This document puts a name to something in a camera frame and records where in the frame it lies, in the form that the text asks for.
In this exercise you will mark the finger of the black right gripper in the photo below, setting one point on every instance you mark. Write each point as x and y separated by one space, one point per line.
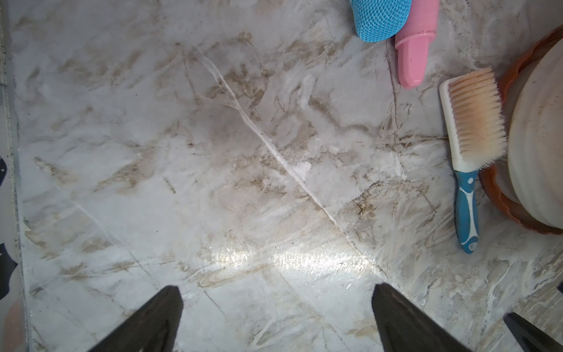
528 336

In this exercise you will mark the pink silicone brush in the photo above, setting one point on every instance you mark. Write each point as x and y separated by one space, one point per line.
413 41

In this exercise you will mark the cream ribbed ceramic pot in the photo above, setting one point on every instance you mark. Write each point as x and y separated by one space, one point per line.
535 141

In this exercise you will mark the blue mesh-head scrubber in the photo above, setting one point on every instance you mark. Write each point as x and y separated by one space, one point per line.
378 20

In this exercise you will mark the white scrub brush blue handle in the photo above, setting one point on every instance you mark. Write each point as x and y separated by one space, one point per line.
472 109

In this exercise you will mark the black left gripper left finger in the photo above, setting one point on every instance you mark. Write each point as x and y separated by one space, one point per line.
153 327

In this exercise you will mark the terracotta plastic saucer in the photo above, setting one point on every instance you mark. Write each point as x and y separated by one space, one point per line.
495 179

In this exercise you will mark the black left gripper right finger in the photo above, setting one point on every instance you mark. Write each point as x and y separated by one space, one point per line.
404 327

